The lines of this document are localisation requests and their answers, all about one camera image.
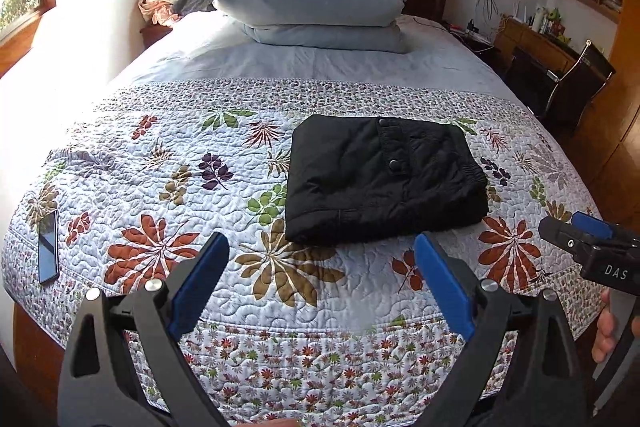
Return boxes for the black pants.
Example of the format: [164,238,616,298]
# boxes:
[285,115,488,247]

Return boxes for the person's right hand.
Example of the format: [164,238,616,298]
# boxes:
[591,288,617,364]

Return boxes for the black metal chair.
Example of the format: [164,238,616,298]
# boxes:
[540,40,616,138]

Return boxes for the black smartphone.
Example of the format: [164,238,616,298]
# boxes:
[38,210,60,285]

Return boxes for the lower blue-grey pillow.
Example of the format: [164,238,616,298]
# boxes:
[238,23,409,54]

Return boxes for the white bed sheet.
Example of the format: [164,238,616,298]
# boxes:
[1,12,515,225]

